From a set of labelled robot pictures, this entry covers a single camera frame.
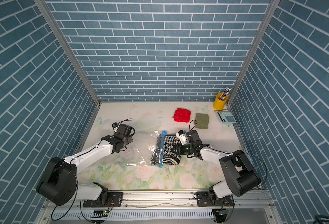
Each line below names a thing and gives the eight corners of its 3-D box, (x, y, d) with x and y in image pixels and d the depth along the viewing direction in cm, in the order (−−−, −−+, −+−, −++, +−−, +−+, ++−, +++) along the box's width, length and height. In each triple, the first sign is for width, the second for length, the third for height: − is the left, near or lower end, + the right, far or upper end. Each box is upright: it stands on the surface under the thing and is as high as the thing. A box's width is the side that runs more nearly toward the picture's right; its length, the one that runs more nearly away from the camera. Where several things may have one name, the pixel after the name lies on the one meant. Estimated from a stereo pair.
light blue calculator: (219, 123, 109) (220, 121, 107) (216, 113, 116) (217, 111, 114) (234, 123, 109) (236, 121, 107) (231, 113, 116) (232, 111, 114)
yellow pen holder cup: (214, 110, 118) (217, 101, 110) (211, 102, 125) (214, 93, 117) (225, 110, 119) (229, 101, 110) (222, 102, 125) (226, 93, 117)
